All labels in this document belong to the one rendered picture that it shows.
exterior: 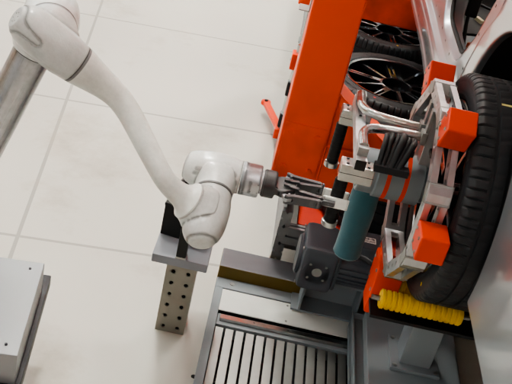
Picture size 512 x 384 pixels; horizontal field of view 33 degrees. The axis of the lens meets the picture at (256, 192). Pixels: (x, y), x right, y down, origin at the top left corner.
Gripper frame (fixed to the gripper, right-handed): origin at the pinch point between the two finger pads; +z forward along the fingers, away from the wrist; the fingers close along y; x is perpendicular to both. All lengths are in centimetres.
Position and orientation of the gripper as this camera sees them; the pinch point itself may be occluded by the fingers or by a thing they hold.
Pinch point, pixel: (335, 199)
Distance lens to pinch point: 231.4
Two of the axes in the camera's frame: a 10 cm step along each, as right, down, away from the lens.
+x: 2.0, -8.4, -5.0
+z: 9.7, 2.2, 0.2
